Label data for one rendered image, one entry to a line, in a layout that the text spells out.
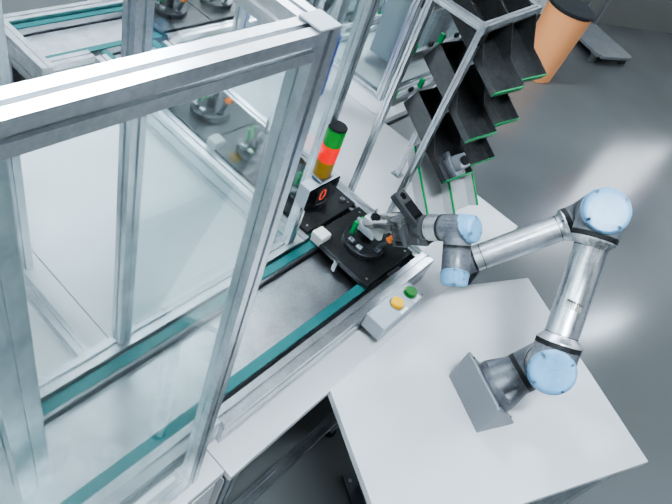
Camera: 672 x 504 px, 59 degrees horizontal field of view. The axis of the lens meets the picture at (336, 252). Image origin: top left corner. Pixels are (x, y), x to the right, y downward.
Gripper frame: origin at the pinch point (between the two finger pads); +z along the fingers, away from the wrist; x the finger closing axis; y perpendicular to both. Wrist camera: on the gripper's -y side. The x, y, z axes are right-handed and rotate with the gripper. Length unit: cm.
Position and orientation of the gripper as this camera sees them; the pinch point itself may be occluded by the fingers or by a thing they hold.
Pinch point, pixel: (372, 219)
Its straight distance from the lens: 179.7
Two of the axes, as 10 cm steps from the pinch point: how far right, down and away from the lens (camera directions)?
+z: -7.2, -0.5, 6.9
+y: 2.5, 9.1, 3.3
